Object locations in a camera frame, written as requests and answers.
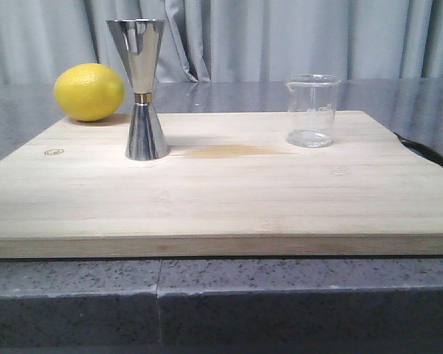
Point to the wooden cutting board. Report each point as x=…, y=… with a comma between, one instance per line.
x=231, y=185

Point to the clear glass beaker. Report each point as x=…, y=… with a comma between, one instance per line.
x=312, y=108

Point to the yellow lemon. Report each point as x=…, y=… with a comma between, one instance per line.
x=89, y=92

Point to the grey curtain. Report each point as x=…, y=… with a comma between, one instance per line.
x=229, y=41

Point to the steel double jigger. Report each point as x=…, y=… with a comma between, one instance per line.
x=138, y=43

